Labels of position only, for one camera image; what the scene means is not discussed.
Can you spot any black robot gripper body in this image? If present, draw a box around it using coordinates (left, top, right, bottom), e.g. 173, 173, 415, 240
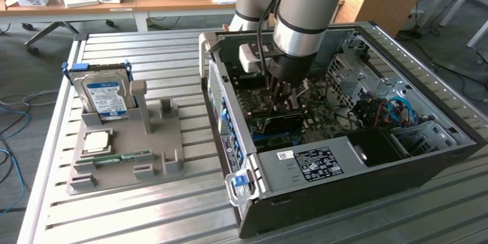
266, 53, 317, 85

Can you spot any metal socket cover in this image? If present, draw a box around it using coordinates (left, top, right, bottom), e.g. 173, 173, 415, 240
294, 79, 311, 101

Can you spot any CPU socket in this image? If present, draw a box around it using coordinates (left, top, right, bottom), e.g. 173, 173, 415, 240
246, 91, 275, 113

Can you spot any perforated metal drive cage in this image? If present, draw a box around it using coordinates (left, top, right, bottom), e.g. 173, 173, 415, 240
325, 31, 385, 107

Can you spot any green motherboard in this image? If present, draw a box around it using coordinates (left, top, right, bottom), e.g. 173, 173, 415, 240
223, 63, 366, 153

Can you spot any blue expansion slot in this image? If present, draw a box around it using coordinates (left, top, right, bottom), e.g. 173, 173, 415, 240
251, 132, 293, 142

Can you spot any grey power supply unit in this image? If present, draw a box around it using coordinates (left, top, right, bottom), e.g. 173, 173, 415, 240
255, 137, 367, 193

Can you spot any metal disk bay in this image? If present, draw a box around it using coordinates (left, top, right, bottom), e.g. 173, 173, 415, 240
391, 120, 458, 158

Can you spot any open black PC case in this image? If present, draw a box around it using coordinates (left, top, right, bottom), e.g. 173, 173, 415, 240
198, 21, 488, 239

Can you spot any hard disk with blue carrier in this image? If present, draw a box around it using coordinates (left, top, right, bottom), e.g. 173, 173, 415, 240
59, 60, 138, 121

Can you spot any grey parts rack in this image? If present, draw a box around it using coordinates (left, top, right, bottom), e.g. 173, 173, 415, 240
66, 79, 186, 196

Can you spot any loose green RAM stick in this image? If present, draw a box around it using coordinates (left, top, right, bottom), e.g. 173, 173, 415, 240
73, 150, 153, 166

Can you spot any silver CPU chip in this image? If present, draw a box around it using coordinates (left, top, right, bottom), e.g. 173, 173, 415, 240
82, 131, 114, 153

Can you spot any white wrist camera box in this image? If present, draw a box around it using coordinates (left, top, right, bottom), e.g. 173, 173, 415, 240
238, 43, 275, 74

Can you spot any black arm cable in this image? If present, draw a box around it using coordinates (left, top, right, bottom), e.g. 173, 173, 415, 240
255, 0, 285, 77

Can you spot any thin red wire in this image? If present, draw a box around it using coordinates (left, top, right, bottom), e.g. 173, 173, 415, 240
373, 102, 385, 127

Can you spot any blue SATA wire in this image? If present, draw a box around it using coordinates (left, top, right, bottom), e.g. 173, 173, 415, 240
398, 98, 421, 127
387, 97, 409, 127

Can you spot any silver case handle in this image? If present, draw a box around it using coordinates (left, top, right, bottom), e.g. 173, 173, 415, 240
223, 169, 263, 207

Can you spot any grey floor cable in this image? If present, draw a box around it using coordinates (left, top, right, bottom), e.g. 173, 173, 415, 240
0, 89, 59, 107

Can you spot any blue floor cable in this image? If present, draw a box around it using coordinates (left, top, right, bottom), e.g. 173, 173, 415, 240
0, 106, 30, 216

